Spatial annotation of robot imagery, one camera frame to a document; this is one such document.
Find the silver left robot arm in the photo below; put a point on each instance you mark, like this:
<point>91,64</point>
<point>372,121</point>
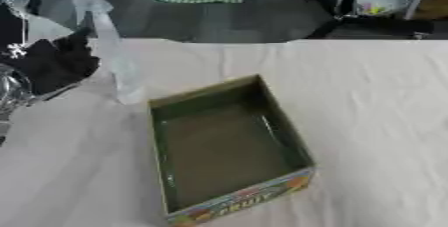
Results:
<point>13,91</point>

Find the clear plastic bottle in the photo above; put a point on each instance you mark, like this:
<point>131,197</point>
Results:
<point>119,71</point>

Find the black tripod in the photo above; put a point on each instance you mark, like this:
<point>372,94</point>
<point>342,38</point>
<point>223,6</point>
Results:
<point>373,24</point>

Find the cardboard box with green inside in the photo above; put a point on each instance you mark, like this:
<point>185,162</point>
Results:
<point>224,147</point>

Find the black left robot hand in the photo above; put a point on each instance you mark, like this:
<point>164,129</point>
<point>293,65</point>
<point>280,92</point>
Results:
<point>55,62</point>

